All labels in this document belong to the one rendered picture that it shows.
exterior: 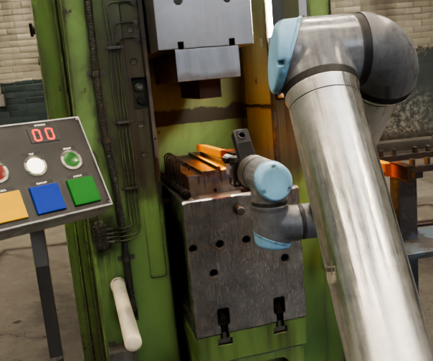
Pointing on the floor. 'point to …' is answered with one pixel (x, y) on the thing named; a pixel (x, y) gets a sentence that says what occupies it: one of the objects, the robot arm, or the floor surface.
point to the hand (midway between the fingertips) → (230, 154)
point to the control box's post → (53, 337)
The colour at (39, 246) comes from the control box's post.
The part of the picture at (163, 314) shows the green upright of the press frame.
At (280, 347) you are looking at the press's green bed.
